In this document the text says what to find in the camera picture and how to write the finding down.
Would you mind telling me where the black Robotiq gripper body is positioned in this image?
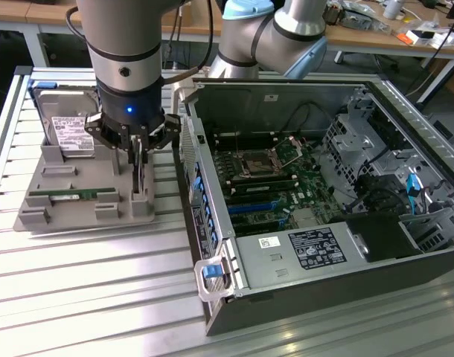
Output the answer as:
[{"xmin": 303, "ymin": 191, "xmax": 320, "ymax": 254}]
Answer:
[{"xmin": 97, "ymin": 83, "xmax": 166, "ymax": 149}]

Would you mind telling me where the metal expansion slot bracket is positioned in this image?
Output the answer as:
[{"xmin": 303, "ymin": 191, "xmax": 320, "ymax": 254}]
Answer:
[{"xmin": 132, "ymin": 137, "xmax": 147, "ymax": 195}]

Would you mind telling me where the hard disk in blue caddy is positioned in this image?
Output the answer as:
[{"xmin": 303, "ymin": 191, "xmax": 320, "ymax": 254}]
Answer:
[{"xmin": 28, "ymin": 80, "xmax": 101, "ymax": 161}]

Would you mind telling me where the green RAM stick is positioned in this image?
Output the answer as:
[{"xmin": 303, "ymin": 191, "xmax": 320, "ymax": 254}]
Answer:
[{"xmin": 28, "ymin": 187, "xmax": 117, "ymax": 201}]

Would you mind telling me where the grey plastic parts rack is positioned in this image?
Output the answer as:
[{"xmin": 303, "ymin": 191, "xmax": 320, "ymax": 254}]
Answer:
[{"xmin": 13, "ymin": 126, "xmax": 158, "ymax": 234}]

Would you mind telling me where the CPU socket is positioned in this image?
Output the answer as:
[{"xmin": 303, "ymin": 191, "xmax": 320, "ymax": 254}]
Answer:
[{"xmin": 237, "ymin": 148, "xmax": 284, "ymax": 178}]

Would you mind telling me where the black RAM stick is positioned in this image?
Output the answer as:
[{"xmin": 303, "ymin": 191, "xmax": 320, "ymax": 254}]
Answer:
[{"xmin": 229, "ymin": 177, "xmax": 301, "ymax": 196}]

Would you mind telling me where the blue expansion slot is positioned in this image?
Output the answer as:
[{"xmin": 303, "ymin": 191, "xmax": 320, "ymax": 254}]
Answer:
[{"xmin": 226, "ymin": 200, "xmax": 276, "ymax": 216}]

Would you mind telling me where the metal socket cover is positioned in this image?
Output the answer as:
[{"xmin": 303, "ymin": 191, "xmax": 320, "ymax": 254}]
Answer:
[{"xmin": 273, "ymin": 136, "xmax": 310, "ymax": 167}]

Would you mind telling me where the green motherboard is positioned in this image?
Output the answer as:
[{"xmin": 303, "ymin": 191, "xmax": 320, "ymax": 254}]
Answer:
[{"xmin": 211, "ymin": 135, "xmax": 343, "ymax": 239}]

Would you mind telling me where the silver chipset heatsink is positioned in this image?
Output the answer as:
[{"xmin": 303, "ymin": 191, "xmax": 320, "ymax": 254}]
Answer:
[{"xmin": 292, "ymin": 208, "xmax": 324, "ymax": 228}]

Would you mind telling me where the grey power supply with label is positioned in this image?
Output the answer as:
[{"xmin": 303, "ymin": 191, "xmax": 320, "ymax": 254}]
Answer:
[{"xmin": 234, "ymin": 222, "xmax": 369, "ymax": 291}]

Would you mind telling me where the metal disk bay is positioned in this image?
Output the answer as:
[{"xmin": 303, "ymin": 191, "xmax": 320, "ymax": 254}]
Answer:
[
  {"xmin": 322, "ymin": 111, "xmax": 397, "ymax": 194},
  {"xmin": 397, "ymin": 206, "xmax": 454, "ymax": 254}
]

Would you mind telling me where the grey electronic parts pile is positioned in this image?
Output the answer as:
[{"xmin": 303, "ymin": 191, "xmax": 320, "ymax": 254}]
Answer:
[{"xmin": 325, "ymin": 0, "xmax": 394, "ymax": 33}]

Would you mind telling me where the open Dell PC case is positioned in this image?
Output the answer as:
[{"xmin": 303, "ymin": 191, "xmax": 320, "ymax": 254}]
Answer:
[{"xmin": 170, "ymin": 76, "xmax": 454, "ymax": 338}]

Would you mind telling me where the black plastic shroud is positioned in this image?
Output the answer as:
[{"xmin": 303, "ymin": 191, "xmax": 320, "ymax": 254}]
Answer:
[{"xmin": 329, "ymin": 213, "xmax": 424, "ymax": 264}]

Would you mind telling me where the white cylinder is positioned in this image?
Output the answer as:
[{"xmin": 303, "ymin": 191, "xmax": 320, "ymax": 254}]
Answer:
[{"xmin": 382, "ymin": 0, "xmax": 406, "ymax": 20}]

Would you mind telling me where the orange and white box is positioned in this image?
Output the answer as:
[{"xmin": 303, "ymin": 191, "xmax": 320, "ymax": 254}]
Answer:
[{"xmin": 396, "ymin": 28, "xmax": 436, "ymax": 48}]

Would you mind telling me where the grey computer case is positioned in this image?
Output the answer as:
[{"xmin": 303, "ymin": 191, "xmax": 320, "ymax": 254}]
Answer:
[{"xmin": 426, "ymin": 111, "xmax": 454, "ymax": 149}]

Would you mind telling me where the white paper box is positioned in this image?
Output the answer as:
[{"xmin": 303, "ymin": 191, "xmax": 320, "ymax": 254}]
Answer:
[{"xmin": 429, "ymin": 32, "xmax": 454, "ymax": 49}]

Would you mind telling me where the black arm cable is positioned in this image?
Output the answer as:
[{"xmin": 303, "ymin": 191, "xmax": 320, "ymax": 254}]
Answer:
[{"xmin": 162, "ymin": 0, "xmax": 215, "ymax": 85}]

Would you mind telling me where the wooden desk white frame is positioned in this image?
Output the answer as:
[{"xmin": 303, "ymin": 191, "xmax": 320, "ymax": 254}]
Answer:
[
  {"xmin": 0, "ymin": 0, "xmax": 224, "ymax": 68},
  {"xmin": 323, "ymin": 0, "xmax": 454, "ymax": 105}
]

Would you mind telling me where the blue handle latch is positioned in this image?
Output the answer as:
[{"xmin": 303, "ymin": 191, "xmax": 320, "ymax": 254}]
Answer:
[{"xmin": 201, "ymin": 262, "xmax": 223, "ymax": 280}]

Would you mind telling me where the black wire bundle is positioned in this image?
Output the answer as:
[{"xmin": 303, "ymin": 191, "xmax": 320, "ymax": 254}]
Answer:
[{"xmin": 355, "ymin": 173, "xmax": 409, "ymax": 216}]

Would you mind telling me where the blue wire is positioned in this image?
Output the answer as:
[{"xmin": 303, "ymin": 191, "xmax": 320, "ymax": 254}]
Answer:
[{"xmin": 405, "ymin": 173, "xmax": 424, "ymax": 217}]

